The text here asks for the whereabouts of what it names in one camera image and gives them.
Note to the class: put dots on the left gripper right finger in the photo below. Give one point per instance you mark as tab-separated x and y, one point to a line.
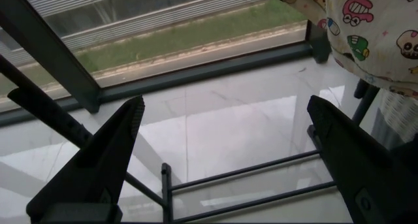
359	178

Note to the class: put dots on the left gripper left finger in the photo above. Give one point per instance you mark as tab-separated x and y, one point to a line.
91	178

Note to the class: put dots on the white laundry basket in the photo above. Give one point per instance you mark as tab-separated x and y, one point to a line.
396	119

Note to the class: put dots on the window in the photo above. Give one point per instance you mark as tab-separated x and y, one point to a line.
163	31

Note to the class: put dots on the cream printed garment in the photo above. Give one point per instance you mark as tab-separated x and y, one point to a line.
375	31

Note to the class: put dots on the black clothes rack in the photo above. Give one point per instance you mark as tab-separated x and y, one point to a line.
49	109

